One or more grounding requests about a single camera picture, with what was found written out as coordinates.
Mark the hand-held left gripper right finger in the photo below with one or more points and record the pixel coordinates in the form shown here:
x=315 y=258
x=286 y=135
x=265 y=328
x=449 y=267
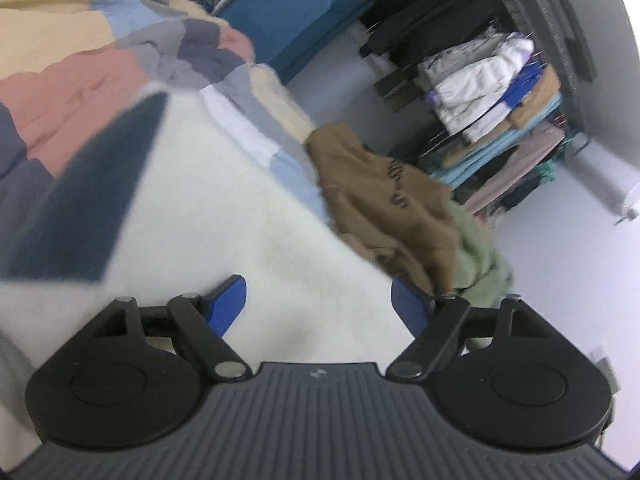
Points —
x=410 y=307

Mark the black hanging jacket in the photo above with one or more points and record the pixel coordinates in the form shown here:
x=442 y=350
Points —
x=430 y=15

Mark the patchwork quilt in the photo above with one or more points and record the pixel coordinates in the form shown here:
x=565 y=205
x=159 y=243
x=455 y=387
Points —
x=75 y=75

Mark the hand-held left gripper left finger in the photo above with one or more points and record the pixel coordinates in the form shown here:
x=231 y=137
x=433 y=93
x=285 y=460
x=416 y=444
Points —
x=225 y=305

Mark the grey wall outlet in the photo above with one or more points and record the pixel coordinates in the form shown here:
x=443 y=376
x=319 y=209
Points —
x=606 y=372

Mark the tan coat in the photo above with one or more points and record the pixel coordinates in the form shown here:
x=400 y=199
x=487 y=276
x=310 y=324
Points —
x=537 y=100

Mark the white air conditioner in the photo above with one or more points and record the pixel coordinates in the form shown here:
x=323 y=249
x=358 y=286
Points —
x=605 y=185

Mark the white puffer jacket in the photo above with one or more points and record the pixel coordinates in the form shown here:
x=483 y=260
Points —
x=475 y=85

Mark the blue and white jacket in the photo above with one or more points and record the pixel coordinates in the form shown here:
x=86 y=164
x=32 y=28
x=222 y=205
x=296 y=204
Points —
x=522 y=85

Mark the light blue hanging cloth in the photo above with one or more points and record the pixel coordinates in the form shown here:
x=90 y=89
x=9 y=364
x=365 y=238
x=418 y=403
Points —
x=495 y=147

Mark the white fleece sweater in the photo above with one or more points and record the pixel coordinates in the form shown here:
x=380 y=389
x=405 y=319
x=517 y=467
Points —
x=225 y=220

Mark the metal clothes rack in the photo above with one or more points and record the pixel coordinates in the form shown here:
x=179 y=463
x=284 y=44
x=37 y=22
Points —
x=545 y=25

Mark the pink pants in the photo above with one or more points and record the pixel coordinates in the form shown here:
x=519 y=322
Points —
x=520 y=170

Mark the green fleece blanket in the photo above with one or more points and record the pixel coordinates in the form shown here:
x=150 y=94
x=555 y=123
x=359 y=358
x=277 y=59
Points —
x=480 y=260

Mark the brown hoodie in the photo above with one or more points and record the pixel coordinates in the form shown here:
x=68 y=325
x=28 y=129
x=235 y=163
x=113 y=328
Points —
x=390 y=200

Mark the green clothes hangers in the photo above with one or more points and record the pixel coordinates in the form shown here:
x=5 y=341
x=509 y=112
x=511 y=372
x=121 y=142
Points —
x=547 y=170

